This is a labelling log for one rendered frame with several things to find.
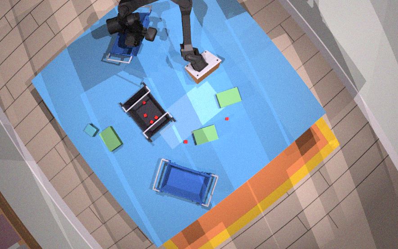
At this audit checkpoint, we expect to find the green rectangular block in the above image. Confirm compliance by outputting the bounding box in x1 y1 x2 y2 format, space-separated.
193 125 218 145
216 87 242 108
99 126 123 152

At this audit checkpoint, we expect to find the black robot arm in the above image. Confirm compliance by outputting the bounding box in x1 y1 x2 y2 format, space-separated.
106 0 208 72

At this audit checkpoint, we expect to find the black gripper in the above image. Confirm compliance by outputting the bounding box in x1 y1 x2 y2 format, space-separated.
119 20 157 42

